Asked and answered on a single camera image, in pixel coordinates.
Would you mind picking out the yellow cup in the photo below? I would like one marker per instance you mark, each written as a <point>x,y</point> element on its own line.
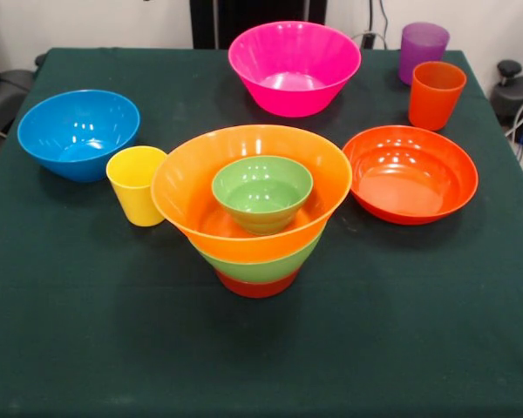
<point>131,187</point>

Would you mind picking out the dark green tablecloth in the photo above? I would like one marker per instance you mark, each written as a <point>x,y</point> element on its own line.
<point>244,348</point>

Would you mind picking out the small orange bowl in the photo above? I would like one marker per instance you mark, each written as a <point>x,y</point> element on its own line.
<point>255,289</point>

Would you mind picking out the dark grey chair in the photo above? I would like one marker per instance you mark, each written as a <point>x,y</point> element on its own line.
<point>4,100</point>

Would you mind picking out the small green ribbed bowl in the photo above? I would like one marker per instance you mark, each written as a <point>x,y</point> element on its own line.
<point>261,196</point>

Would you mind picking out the purple cup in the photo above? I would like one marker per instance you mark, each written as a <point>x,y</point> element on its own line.
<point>423,48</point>

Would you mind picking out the large yellow-orange bowl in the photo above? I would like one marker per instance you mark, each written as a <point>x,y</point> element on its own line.
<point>178,196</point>

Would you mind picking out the wide shallow orange bowl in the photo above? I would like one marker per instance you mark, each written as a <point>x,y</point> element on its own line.
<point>409,183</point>

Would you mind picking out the black rounded base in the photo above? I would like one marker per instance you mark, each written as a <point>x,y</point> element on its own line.
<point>505,100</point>

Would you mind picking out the blue bowl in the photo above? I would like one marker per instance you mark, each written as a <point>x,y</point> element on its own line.
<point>78,130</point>

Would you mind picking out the orange cup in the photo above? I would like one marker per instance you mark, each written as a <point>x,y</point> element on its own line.
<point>436,100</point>

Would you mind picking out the black clamp knob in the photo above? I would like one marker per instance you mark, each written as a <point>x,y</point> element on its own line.
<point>509,67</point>

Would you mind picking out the large green bowl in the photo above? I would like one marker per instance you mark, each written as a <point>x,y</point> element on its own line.
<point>261,267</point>

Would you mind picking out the large pink bowl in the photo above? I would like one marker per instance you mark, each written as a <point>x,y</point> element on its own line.
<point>294,56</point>

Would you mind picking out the black power adapter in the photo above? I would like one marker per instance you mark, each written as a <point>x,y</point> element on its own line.
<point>368,40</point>

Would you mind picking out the small black knob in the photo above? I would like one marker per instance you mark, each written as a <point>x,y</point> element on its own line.
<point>40,60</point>

